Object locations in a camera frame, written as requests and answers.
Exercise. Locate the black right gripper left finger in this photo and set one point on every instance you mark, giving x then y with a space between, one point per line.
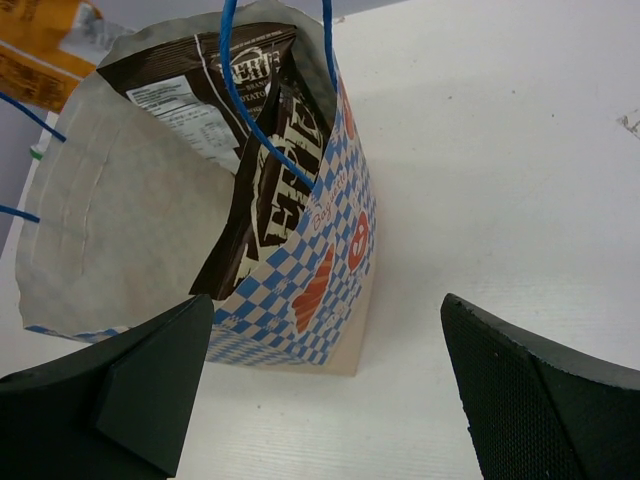
118 409

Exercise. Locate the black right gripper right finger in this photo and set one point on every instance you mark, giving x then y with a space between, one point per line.
537 409

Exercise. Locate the yellow snack bag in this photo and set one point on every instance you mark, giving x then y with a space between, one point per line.
49 47

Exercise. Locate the green Chuba chips bag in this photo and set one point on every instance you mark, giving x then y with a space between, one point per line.
37 151

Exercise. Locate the dark brown snack bag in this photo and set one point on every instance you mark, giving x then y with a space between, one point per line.
268 199
181 84

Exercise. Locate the blue checkered paper bag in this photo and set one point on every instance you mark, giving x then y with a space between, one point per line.
122 214

